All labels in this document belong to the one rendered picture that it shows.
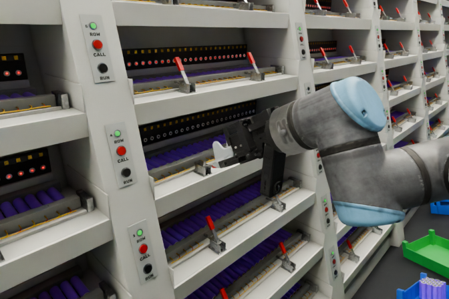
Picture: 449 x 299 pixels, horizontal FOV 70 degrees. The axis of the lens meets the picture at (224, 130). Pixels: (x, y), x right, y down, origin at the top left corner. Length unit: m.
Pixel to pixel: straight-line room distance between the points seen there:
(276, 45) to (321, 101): 0.65
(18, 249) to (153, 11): 0.51
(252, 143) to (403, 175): 0.27
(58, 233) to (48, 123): 0.19
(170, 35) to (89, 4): 0.38
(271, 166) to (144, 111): 0.28
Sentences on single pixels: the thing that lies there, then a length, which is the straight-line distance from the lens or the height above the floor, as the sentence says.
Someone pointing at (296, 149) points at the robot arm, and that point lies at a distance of 0.56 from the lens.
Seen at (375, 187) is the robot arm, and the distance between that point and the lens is 0.49.
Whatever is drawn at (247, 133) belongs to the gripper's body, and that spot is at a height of 0.86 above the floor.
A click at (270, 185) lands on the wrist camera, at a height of 0.75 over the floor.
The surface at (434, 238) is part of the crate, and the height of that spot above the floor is 0.04.
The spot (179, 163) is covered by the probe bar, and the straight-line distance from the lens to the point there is 0.79.
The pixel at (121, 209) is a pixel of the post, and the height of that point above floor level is 0.76.
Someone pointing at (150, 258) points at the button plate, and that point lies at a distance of 0.71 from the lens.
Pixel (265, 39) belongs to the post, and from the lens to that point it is 1.16.
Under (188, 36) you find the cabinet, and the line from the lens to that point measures 1.03.
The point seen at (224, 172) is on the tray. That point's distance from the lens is 0.80.
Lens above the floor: 0.95
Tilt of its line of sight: 7 degrees down
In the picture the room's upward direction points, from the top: 10 degrees counter-clockwise
